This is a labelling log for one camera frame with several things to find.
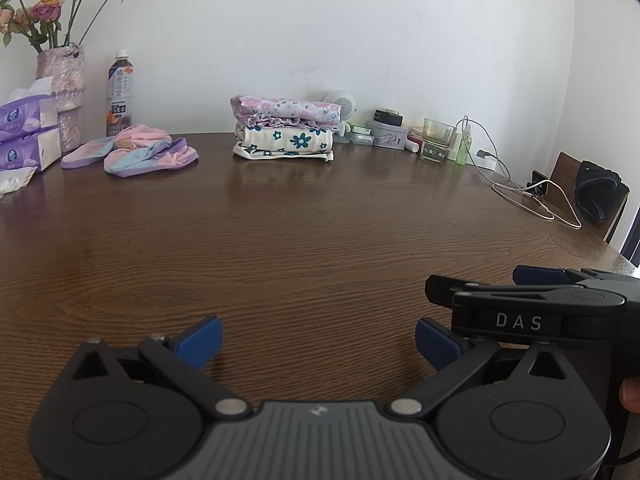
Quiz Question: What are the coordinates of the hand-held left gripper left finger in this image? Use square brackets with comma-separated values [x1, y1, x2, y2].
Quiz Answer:
[67, 316, 252, 420]

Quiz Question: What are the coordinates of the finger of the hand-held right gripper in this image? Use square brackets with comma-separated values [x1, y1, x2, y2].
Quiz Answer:
[425, 274, 627, 317]
[512, 265, 640, 292]

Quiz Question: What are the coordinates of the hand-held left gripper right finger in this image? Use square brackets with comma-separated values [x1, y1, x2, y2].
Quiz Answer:
[389, 318, 573, 418]

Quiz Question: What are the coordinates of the pink floral dress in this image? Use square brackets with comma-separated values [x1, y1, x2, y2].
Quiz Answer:
[230, 95, 340, 133]

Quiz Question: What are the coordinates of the person's right hand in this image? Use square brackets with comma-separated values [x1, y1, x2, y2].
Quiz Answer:
[619, 377, 640, 411]

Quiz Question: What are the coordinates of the black bag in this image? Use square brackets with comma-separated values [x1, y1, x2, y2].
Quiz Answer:
[574, 160, 623, 226]

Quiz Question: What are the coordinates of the wooden chair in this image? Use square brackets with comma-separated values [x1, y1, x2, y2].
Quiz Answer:
[547, 152, 631, 245]

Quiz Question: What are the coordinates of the green spray bottle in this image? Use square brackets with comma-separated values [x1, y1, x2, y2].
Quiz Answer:
[455, 121, 474, 167]

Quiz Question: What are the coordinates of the clear drinking glass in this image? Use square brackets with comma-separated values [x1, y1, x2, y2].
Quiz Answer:
[420, 118, 456, 164]

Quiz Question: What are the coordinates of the pastel pink purple garment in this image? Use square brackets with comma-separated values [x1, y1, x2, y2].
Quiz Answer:
[61, 135, 121, 170]
[103, 124, 200, 178]

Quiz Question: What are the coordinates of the folded cream teal-flower cloth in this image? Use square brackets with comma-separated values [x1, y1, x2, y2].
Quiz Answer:
[232, 124, 335, 163]

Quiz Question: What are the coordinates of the loose white tissue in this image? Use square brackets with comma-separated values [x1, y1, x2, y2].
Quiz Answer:
[0, 165, 39, 197]

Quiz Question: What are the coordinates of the small white round fan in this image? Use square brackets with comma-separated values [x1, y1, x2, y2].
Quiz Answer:
[322, 90, 358, 136]

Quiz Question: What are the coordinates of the purple tissue pack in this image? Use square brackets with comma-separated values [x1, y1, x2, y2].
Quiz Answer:
[0, 127, 62, 173]
[0, 77, 58, 142]

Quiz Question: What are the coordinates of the tea drink bottle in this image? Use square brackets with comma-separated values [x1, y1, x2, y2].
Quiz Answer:
[105, 50, 136, 136]

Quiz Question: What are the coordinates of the white charging cable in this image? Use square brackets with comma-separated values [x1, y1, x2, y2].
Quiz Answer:
[457, 116, 583, 230]

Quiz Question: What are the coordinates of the black door frame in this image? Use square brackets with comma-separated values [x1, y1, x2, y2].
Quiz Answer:
[617, 210, 640, 268]

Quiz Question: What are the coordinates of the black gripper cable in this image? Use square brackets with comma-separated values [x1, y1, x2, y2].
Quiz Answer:
[607, 440, 640, 468]

